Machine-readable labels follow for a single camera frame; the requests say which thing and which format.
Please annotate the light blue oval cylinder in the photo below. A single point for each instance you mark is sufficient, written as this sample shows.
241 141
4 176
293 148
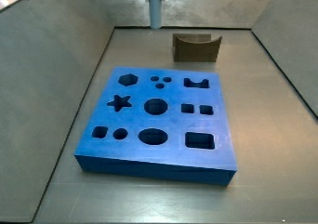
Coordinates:
155 14

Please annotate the dark grey curved holder block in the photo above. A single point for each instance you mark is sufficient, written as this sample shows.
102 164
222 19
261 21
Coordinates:
193 47

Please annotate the blue foam shape board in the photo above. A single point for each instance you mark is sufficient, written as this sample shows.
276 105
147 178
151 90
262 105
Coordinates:
159 127

